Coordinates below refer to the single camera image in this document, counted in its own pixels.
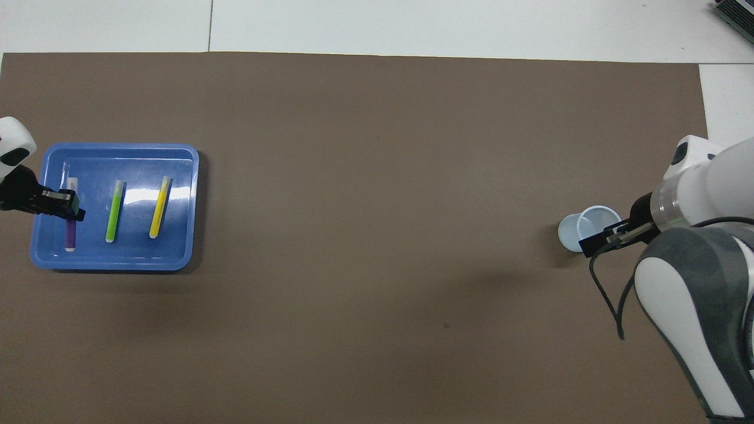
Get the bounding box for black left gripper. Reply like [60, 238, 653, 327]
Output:
[0, 165, 86, 223]

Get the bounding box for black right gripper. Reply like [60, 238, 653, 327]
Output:
[578, 192, 662, 259]

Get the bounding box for purple highlighter pen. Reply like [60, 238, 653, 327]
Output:
[64, 177, 79, 253]

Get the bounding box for green highlighter pen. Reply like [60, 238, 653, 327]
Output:
[105, 180, 127, 243]

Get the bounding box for yellow highlighter pen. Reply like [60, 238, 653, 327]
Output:
[148, 175, 171, 240]

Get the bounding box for blue plastic tray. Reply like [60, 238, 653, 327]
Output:
[29, 143, 200, 271]

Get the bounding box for translucent plastic cup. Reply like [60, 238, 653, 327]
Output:
[557, 205, 623, 253]

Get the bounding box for brown table mat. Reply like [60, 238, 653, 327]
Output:
[0, 52, 742, 424]

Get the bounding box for grey ribbed device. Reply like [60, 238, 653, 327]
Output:
[712, 0, 754, 30]

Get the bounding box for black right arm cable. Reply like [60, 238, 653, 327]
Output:
[588, 217, 754, 341]

